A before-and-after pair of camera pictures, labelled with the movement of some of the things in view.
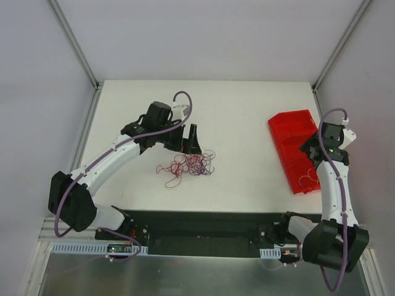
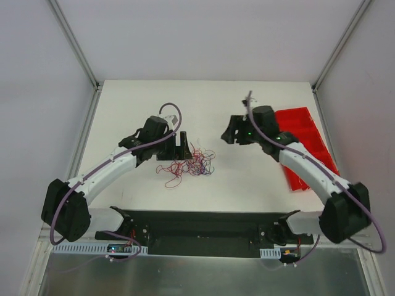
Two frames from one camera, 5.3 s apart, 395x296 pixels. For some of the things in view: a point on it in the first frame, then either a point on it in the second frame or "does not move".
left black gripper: x=186 y=143 → x=170 y=151
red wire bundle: x=194 y=164 does not move
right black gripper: x=313 y=151 → x=239 y=131
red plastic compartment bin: x=289 y=131 does not move
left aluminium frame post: x=76 y=44 does not move
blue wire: x=199 y=164 does not move
